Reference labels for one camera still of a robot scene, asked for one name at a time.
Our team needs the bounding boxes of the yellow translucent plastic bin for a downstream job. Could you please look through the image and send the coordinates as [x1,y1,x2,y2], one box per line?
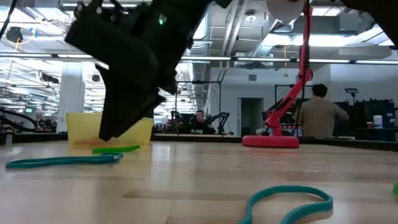
[65,112,155,149]

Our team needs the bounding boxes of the long ceiling light strip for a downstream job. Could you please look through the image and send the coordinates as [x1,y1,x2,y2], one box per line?
[0,52,398,65]

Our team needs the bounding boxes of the silver air duct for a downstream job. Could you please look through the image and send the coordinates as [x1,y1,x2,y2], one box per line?
[186,12,213,121]

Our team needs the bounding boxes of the row of colourful boxes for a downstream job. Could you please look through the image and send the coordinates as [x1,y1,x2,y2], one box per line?
[281,124,304,137]

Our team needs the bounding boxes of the black ceiling cable reel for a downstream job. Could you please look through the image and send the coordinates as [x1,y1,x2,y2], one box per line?
[5,26,24,44]

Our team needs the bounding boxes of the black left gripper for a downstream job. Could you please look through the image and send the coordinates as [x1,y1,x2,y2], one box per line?
[65,12,165,142]

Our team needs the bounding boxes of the long teal rubber band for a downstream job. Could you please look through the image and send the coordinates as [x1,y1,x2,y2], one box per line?
[5,152,124,170]

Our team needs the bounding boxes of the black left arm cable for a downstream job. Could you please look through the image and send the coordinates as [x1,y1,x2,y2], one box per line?
[0,0,18,32]

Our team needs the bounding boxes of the white pillar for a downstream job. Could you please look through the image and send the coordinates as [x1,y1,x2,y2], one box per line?
[57,62,86,134]

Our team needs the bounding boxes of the person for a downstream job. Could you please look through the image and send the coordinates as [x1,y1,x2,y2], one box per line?
[292,83,349,139]
[188,109,216,135]

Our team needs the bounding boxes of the camera on stand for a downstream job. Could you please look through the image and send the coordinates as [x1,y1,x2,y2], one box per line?
[344,87,359,105]

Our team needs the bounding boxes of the black cabinets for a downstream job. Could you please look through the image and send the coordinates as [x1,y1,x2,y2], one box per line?
[341,98,396,141]

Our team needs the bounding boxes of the thick teal rubber band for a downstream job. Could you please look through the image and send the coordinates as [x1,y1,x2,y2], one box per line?
[239,185,335,224]

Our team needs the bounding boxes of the black table edge rail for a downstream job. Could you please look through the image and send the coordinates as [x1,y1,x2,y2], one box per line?
[0,132,398,153]

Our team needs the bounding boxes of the red articulated desk lamp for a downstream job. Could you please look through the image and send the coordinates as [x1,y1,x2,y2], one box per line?
[241,0,314,149]

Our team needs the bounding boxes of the black metal frame rack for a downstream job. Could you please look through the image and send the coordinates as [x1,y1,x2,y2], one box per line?
[175,80,222,135]

